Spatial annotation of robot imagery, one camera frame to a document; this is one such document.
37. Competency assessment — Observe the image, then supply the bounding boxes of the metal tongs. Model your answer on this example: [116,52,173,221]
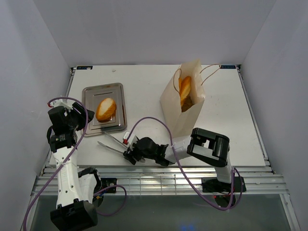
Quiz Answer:
[97,131,145,163]

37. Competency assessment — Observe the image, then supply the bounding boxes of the beige paper bag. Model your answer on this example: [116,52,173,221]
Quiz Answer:
[160,59,206,138]

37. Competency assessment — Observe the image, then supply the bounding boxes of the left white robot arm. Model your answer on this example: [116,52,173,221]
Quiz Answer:
[47,99,102,231]

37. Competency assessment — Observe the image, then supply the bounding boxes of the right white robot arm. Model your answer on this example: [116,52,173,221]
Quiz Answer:
[123,128,235,191]

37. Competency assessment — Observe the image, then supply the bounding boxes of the oval bread loaf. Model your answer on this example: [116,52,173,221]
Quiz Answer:
[96,98,116,122]

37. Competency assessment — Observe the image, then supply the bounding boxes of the metal tray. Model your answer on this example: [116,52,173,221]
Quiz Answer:
[82,83,127,136]

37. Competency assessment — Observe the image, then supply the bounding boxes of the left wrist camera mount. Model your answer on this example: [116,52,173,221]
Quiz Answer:
[48,97,73,111]

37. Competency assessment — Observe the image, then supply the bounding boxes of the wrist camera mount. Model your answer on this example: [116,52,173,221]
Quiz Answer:
[123,131,139,150]
[48,97,73,111]

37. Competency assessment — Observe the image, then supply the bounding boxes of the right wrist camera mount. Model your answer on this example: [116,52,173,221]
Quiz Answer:
[123,131,139,150]

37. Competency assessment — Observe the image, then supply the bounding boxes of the aluminium frame rail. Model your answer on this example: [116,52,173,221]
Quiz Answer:
[31,166,289,197]

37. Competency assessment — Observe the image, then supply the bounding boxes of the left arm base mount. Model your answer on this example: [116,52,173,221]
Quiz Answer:
[101,178,117,193]

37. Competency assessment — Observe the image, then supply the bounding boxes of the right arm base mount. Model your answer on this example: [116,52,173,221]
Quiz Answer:
[201,177,246,194]

